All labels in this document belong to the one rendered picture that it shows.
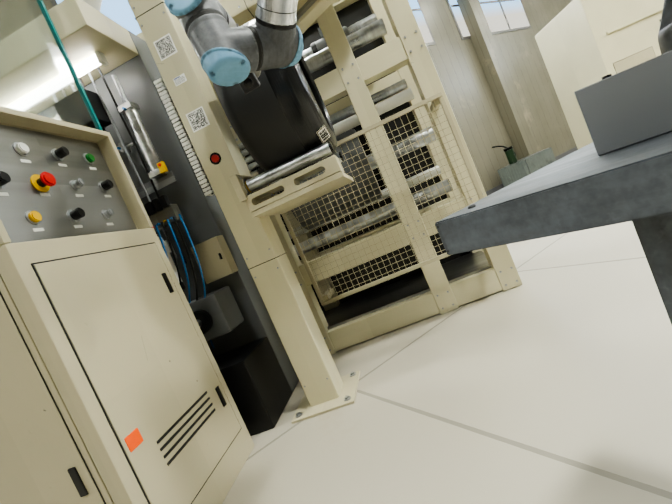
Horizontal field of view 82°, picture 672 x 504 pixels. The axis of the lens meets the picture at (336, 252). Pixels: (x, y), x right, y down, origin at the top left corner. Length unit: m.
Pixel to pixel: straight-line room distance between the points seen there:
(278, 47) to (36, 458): 1.11
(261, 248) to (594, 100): 1.26
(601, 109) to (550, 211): 0.13
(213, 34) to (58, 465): 1.04
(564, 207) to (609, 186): 0.04
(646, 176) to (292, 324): 1.36
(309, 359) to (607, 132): 1.33
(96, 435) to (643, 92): 1.14
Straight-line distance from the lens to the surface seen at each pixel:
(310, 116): 1.36
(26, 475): 1.31
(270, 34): 0.95
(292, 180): 1.37
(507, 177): 7.47
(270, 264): 1.52
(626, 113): 0.45
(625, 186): 0.34
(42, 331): 1.11
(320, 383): 1.62
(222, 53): 0.89
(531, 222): 0.37
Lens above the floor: 0.64
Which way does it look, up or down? 4 degrees down
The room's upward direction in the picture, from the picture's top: 24 degrees counter-clockwise
